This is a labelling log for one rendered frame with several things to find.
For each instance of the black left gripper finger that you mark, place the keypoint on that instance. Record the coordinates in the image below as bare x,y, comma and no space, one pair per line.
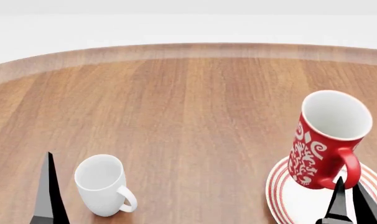
58,210
44,200

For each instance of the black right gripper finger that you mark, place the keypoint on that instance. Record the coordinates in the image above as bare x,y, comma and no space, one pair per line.
364,210
337,210

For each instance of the red mug with white pattern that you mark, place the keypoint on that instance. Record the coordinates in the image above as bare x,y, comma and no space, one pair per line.
319,161

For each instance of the white plate with red stripes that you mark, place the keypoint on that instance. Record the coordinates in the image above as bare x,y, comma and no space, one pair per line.
300,203

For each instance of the plain white mug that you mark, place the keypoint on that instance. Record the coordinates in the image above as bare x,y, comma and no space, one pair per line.
98,186

